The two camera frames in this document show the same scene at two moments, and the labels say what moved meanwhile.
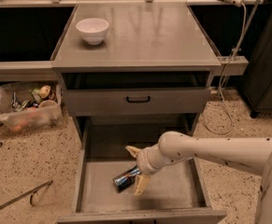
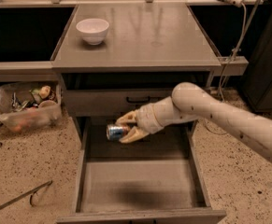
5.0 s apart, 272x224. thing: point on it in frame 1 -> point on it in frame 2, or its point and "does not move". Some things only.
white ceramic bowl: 93,30 does not move
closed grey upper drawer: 137,102 does not move
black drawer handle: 137,101 does not move
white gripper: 143,164 -> 146,119
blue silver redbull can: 126,179 -> 114,133
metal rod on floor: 32,192 does not move
